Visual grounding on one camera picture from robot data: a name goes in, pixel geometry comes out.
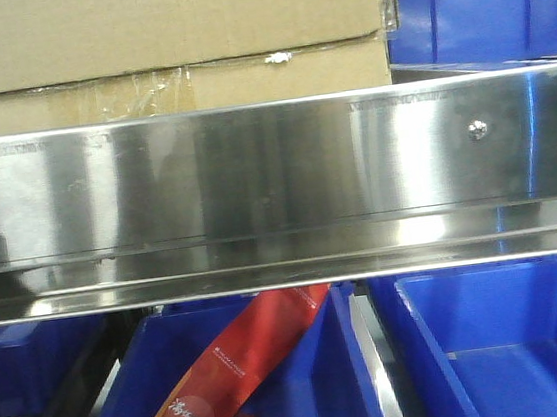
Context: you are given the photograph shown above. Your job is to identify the blue bin lower left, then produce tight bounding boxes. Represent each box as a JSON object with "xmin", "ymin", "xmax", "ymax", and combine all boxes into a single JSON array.
[{"xmin": 0, "ymin": 314, "xmax": 105, "ymax": 417}]

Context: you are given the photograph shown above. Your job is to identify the brown cardboard carton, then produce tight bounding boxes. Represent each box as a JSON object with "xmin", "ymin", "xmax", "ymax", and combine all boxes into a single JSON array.
[{"xmin": 0, "ymin": 0, "xmax": 391, "ymax": 136}]

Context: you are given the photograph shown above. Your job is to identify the steel shelf divider rail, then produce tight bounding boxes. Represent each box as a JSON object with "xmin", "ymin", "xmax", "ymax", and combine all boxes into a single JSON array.
[{"xmin": 348, "ymin": 294, "xmax": 405, "ymax": 417}]

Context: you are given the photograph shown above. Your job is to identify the blue bin lower centre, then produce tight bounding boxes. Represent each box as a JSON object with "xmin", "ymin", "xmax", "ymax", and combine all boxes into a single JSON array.
[{"xmin": 99, "ymin": 285, "xmax": 383, "ymax": 417}]

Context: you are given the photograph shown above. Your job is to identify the red snack package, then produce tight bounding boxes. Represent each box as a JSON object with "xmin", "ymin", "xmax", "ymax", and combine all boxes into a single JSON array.
[{"xmin": 154, "ymin": 283, "xmax": 330, "ymax": 417}]

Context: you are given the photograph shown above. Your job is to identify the stainless steel shelf rail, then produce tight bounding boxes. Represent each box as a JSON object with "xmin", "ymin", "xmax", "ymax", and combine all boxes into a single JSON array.
[{"xmin": 0, "ymin": 63, "xmax": 557, "ymax": 325}]

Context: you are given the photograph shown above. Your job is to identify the blue bin lower right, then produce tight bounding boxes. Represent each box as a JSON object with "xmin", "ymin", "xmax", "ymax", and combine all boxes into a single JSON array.
[{"xmin": 368, "ymin": 258, "xmax": 557, "ymax": 417}]

